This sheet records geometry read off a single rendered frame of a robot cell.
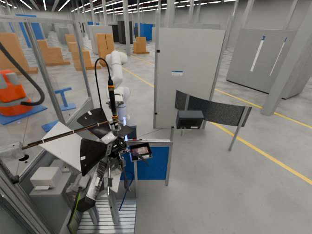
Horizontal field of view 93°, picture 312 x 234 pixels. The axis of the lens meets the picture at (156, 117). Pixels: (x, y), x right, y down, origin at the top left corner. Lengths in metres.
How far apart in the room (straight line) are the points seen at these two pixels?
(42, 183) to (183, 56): 2.57
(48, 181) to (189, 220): 1.61
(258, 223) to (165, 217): 1.14
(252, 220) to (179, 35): 2.83
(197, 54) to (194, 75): 0.39
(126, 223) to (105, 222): 0.24
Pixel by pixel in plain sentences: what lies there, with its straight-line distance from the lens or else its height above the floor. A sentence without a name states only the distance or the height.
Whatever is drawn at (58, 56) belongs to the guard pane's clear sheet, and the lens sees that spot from 2.01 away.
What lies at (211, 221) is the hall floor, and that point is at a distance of 2.32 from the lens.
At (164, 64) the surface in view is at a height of 1.43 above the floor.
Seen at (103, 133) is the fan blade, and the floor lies 1.29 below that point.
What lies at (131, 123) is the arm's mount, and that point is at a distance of 1.89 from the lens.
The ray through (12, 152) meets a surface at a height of 1.40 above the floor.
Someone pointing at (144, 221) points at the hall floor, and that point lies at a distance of 2.19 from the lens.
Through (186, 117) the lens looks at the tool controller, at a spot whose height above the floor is 1.23.
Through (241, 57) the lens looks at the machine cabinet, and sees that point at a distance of 7.23.
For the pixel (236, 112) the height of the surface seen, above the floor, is 0.82.
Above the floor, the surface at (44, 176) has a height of 0.97.
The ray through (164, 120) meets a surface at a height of 0.23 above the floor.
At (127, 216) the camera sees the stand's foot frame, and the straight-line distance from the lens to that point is 2.14.
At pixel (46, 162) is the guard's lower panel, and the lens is 1.79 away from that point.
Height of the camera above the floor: 2.02
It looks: 32 degrees down
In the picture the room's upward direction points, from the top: 2 degrees clockwise
